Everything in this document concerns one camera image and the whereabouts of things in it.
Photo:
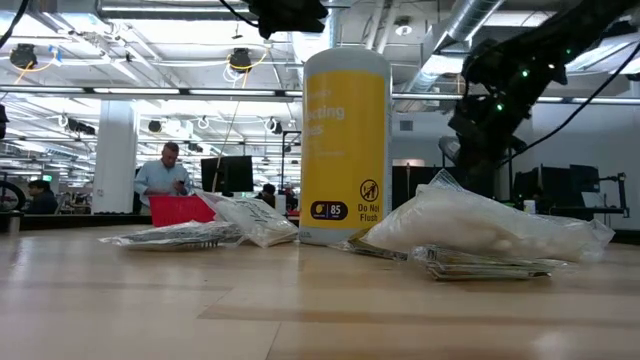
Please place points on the standing person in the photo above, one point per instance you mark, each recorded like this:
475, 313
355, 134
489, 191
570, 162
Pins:
160, 180

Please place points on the red plastic basket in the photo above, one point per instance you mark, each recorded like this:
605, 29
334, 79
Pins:
175, 210

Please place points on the black upright stand frame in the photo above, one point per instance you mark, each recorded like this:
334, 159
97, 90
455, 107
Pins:
283, 165

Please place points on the white container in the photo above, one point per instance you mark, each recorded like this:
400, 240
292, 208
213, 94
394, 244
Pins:
280, 205

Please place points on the silver ventilation duct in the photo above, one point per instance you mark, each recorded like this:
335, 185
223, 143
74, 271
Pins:
470, 20

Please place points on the corrugated silver duct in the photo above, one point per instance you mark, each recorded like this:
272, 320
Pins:
312, 47

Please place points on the white cup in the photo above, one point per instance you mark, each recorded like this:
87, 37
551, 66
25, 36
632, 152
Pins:
529, 207

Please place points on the black desk monitors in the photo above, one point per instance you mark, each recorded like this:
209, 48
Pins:
560, 187

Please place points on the bagged white cotton balls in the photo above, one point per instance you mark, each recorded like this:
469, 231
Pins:
475, 225
255, 220

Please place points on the yellow label disinfecting wipes canister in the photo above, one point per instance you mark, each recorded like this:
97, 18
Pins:
345, 150

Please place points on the black ceiling-mounted device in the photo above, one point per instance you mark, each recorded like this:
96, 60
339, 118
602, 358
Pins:
22, 55
240, 59

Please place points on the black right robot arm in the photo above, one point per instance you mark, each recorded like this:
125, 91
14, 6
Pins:
575, 30

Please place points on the seated person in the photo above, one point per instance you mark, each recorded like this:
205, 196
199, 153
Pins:
42, 202
269, 192

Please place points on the white square pillar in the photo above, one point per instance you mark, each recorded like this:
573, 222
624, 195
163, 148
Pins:
115, 160

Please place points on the grey metal mug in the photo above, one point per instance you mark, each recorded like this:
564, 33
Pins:
14, 222

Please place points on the black computer monitor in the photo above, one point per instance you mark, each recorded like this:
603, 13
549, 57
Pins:
235, 174

